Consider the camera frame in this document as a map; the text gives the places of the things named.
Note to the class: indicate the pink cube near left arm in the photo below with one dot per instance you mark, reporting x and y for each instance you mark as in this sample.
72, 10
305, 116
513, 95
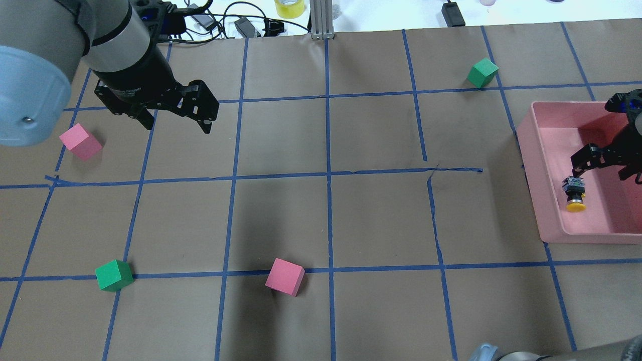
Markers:
81, 142

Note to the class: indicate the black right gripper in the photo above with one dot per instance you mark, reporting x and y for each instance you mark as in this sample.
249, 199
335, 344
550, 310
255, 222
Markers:
623, 142

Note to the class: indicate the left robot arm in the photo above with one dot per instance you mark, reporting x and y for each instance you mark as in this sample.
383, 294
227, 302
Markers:
43, 43

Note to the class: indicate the yellow tape roll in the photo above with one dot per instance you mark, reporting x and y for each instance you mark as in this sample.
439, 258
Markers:
289, 9

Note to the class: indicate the pink cube centre front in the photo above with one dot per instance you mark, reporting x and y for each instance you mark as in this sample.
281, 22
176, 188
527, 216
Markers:
285, 277

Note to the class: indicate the green cube far right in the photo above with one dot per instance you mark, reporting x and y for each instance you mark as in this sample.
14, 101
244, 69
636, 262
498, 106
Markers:
482, 72

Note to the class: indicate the pink plastic bin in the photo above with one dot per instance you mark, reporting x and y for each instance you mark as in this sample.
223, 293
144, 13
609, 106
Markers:
610, 211

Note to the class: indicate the green cube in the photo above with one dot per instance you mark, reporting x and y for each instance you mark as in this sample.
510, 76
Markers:
114, 275
482, 72

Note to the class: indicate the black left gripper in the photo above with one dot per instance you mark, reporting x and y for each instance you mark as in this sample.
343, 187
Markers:
139, 70

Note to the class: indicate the black power adapter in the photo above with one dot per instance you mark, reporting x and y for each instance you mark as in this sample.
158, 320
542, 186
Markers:
452, 14

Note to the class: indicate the aluminium frame post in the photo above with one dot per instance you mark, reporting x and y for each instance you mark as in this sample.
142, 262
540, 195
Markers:
321, 19

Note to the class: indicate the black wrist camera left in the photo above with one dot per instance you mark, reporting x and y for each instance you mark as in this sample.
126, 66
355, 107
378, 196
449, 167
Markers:
162, 19

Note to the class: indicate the green cube front left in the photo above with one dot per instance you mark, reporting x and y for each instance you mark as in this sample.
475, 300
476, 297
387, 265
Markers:
114, 275

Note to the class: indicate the yellow push button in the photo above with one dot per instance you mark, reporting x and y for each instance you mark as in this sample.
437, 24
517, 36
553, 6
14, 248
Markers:
574, 188

